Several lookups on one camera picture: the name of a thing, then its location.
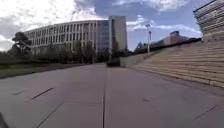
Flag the large curved grey building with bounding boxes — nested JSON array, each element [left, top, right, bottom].
[[23, 15, 129, 63]]

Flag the grass strip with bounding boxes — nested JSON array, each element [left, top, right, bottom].
[[0, 62, 85, 80]]

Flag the row of trees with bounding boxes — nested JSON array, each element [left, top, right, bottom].
[[0, 31, 112, 65]]

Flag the grey paved plaza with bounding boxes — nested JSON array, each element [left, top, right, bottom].
[[0, 62, 224, 128]]

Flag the wide stone stairs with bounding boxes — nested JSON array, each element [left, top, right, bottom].
[[130, 40, 224, 90]]

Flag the dark hedge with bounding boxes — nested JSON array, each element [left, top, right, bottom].
[[134, 37, 203, 55]]

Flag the low grey wall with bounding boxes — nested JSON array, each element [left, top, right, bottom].
[[119, 51, 158, 69]]

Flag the brown building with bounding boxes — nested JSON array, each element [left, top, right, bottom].
[[156, 30, 191, 47]]

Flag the lamp pole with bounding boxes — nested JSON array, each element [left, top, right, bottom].
[[144, 23, 153, 56]]

